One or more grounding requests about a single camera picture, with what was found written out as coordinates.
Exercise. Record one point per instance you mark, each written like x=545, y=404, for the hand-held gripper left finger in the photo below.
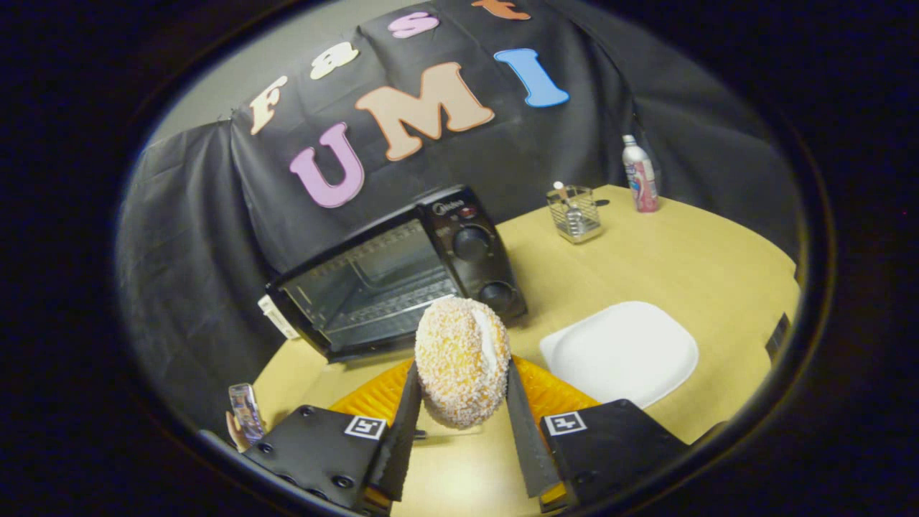
x=402, y=445

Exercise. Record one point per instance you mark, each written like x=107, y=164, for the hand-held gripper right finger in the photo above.
x=528, y=445

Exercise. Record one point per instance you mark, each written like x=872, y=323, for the sugar-coated cream doughnut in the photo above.
x=459, y=359

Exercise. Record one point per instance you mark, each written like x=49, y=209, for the smartphone with lit screen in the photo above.
x=246, y=413

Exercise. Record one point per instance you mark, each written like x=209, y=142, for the black toaster oven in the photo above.
x=470, y=215

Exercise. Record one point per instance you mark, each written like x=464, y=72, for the white square plate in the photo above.
x=621, y=352

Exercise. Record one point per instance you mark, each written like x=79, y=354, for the pink and white bottle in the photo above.
x=640, y=179

